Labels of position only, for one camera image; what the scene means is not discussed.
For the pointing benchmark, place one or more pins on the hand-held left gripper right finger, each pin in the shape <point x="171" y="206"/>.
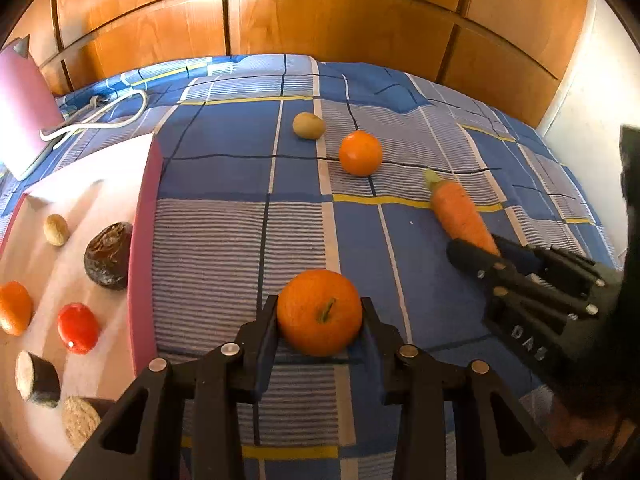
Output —
<point x="371" y="355"/>

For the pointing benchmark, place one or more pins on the wooden wardrobe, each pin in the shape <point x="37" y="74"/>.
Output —
<point x="350" y="20"/>

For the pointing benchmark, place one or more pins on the pink cardboard tray box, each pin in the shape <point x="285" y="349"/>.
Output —
<point x="50" y="272"/>

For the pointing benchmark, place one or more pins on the orange carrot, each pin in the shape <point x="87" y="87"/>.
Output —
<point x="457" y="210"/>

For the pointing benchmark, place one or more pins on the dark purple round fruit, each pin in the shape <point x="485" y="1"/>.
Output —
<point x="107" y="257"/>

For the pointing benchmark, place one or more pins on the cut eggplant piece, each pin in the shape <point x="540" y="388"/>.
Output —
<point x="80" y="417"/>
<point x="40" y="382"/>

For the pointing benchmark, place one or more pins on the pink electric kettle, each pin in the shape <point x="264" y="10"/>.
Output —
<point x="22" y="105"/>

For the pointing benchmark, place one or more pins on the red tomato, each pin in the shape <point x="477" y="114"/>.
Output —
<point x="78" y="329"/>

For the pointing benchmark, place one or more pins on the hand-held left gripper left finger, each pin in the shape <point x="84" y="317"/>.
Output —
<point x="267" y="350"/>

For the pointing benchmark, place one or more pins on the blue plaid blanket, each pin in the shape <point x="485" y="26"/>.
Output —
<point x="225" y="160"/>

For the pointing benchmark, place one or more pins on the small yellow-green fruit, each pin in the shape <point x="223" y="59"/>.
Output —
<point x="308" y="125"/>

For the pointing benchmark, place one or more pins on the orange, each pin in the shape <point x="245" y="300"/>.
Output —
<point x="360" y="153"/>
<point x="315" y="315"/>
<point x="15" y="308"/>

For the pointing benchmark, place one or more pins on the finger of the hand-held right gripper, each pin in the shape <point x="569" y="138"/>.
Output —
<point x="522" y="256"/>
<point x="467" y="255"/>

